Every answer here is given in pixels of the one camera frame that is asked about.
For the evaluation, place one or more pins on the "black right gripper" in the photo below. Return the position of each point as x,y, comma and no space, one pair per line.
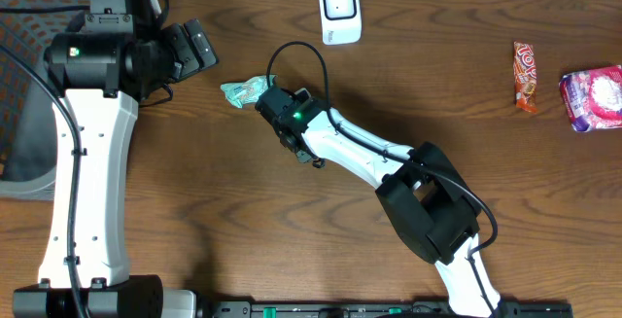
309,155

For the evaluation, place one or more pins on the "red Toto snack wrapper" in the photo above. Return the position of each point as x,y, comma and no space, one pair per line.
525,77

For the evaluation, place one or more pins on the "mint green packet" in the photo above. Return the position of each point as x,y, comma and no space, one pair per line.
248,92

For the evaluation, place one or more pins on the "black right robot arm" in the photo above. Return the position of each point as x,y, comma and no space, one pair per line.
427,202

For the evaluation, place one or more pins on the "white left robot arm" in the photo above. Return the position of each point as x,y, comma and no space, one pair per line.
98,76

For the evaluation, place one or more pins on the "dark grey plastic basket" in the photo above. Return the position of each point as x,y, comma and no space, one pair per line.
28,134

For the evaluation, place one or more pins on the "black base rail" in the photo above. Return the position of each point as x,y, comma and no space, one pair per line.
245,309

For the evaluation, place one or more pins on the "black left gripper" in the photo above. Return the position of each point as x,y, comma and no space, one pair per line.
192,46

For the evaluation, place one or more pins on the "purple Carefree pad pack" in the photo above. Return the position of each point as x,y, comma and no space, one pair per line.
593,98

